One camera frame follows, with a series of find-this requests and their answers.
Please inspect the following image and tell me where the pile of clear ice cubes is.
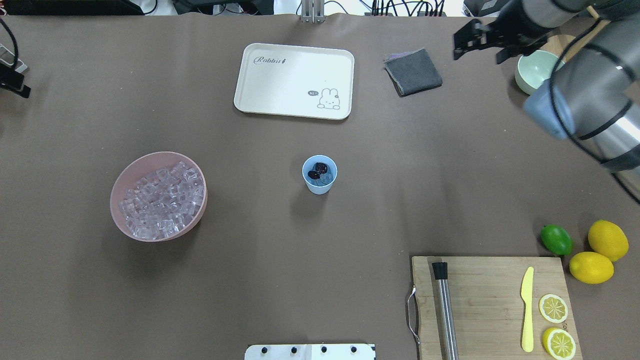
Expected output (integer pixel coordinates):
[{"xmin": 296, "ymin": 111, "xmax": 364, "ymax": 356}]
[{"xmin": 118, "ymin": 161, "xmax": 206, "ymax": 241}]

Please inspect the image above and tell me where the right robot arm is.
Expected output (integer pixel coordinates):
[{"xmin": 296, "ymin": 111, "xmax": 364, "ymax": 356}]
[{"xmin": 453, "ymin": 0, "xmax": 640, "ymax": 192}]

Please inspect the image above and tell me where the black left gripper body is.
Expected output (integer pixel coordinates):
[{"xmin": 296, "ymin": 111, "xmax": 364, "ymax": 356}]
[{"xmin": 0, "ymin": 63, "xmax": 31, "ymax": 99}]

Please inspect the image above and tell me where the lemon half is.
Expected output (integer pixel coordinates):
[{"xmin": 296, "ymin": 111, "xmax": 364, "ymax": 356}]
[
  {"xmin": 541, "ymin": 326, "xmax": 578, "ymax": 360},
  {"xmin": 538, "ymin": 293, "xmax": 569, "ymax": 324}
]

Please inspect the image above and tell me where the bamboo cutting board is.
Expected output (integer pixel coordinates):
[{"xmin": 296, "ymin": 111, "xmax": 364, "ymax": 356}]
[{"xmin": 411, "ymin": 256, "xmax": 571, "ymax": 360}]

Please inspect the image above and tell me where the yellow lemon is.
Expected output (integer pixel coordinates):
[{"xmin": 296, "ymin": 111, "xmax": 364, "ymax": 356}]
[
  {"xmin": 569, "ymin": 251, "xmax": 615, "ymax": 285},
  {"xmin": 587, "ymin": 219, "xmax": 630, "ymax": 263}
]

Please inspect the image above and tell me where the wooden cup stand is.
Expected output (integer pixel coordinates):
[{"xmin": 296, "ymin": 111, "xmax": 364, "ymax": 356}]
[{"xmin": 540, "ymin": 6, "xmax": 610, "ymax": 64}]

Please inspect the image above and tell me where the cream rabbit serving tray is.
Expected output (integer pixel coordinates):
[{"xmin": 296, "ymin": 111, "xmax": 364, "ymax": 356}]
[{"xmin": 233, "ymin": 43, "xmax": 355, "ymax": 121}]

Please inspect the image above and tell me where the green lime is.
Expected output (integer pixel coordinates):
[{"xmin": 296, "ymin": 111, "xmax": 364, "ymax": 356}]
[{"xmin": 540, "ymin": 224, "xmax": 574, "ymax": 256}]

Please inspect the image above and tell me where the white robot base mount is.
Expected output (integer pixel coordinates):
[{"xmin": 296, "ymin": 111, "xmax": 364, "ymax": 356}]
[{"xmin": 244, "ymin": 342, "xmax": 377, "ymax": 360}]

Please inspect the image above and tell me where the pair of dark cherries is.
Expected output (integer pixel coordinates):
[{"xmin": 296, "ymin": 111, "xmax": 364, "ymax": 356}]
[{"xmin": 307, "ymin": 162, "xmax": 330, "ymax": 182}]

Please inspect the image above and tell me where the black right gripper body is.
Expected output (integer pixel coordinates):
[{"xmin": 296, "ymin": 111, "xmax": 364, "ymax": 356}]
[{"xmin": 452, "ymin": 0, "xmax": 554, "ymax": 64}]

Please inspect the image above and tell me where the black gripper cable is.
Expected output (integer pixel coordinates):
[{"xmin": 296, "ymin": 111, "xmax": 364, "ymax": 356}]
[
  {"xmin": 549, "ymin": 20, "xmax": 640, "ymax": 206},
  {"xmin": 0, "ymin": 17, "xmax": 20, "ymax": 68}
]

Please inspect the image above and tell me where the grey folded cloth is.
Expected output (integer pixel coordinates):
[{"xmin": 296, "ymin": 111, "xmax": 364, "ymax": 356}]
[{"xmin": 383, "ymin": 48, "xmax": 443, "ymax": 97}]

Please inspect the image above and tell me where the aluminium frame post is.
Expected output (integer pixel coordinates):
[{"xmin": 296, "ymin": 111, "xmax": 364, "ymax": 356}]
[{"xmin": 300, "ymin": 0, "xmax": 326, "ymax": 24}]

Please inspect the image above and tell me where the pink bowl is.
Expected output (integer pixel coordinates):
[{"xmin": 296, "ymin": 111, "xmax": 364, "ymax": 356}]
[{"xmin": 109, "ymin": 151, "xmax": 208, "ymax": 243}]

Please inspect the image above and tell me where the steel muddler black tip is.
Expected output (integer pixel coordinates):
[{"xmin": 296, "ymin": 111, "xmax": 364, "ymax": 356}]
[{"xmin": 431, "ymin": 261, "xmax": 460, "ymax": 360}]

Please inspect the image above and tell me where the yellow plastic knife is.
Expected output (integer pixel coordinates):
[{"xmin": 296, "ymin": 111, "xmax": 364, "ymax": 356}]
[{"xmin": 519, "ymin": 266, "xmax": 535, "ymax": 353}]

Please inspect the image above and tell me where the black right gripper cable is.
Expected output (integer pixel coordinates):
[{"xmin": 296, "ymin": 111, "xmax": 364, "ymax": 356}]
[{"xmin": 549, "ymin": 20, "xmax": 640, "ymax": 206}]

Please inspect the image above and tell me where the light green bowl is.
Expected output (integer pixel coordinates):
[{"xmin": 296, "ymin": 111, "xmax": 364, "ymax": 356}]
[{"xmin": 515, "ymin": 50, "xmax": 559, "ymax": 95}]

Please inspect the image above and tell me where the lemon half lower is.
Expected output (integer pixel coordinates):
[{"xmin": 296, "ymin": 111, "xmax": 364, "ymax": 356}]
[{"xmin": 538, "ymin": 293, "xmax": 569, "ymax": 324}]

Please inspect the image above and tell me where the light blue plastic cup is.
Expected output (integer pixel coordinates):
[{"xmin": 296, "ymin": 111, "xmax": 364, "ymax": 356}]
[{"xmin": 302, "ymin": 154, "xmax": 338, "ymax": 195}]

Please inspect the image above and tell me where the lemon half upper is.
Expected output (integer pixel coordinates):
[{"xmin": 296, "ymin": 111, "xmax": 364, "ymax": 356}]
[{"xmin": 541, "ymin": 326, "xmax": 578, "ymax": 360}]

